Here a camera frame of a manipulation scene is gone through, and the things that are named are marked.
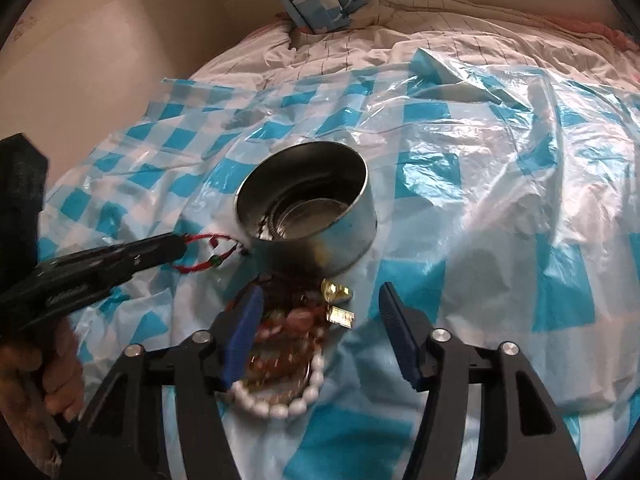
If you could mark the pink cloth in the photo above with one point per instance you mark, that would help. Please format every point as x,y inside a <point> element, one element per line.
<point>595,30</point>

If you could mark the round metal bowl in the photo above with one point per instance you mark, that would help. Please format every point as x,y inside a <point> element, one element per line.
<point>305,210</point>

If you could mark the blue checkered plastic sheet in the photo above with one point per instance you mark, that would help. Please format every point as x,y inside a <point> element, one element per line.
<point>475,235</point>

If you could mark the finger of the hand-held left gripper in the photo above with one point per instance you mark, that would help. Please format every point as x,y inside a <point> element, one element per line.
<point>145,252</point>

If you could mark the white striped bed sheet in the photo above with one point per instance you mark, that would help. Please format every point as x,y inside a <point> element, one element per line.
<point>375,35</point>

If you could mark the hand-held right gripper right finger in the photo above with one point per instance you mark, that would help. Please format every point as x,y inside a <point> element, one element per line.
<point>395,332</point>

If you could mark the gold hair clip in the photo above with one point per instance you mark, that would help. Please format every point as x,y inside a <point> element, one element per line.
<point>340,316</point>
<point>336,290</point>

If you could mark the person's left hand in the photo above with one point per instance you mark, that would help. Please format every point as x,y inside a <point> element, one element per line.
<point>62,370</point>

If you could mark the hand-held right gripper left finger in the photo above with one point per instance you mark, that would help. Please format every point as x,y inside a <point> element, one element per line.
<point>245,332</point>

